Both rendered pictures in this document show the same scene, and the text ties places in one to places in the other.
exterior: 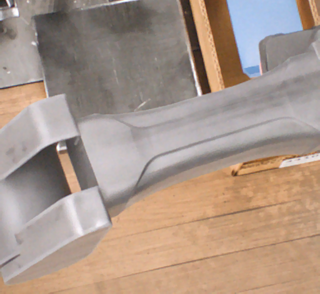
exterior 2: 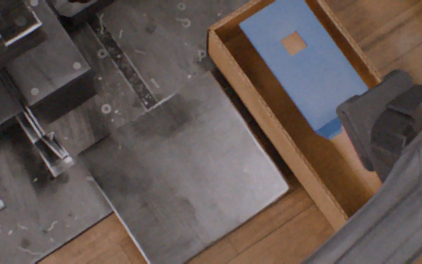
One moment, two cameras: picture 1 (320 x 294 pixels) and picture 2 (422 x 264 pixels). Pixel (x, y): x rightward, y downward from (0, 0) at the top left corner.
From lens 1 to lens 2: 0.15 m
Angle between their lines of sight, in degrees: 5
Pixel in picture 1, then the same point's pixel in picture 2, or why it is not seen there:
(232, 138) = (404, 251)
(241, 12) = (290, 75)
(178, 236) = not seen: outside the picture
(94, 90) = (170, 203)
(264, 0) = (308, 56)
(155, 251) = not seen: outside the picture
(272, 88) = (417, 182)
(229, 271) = not seen: outside the picture
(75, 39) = (130, 159)
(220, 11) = (258, 75)
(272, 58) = (357, 122)
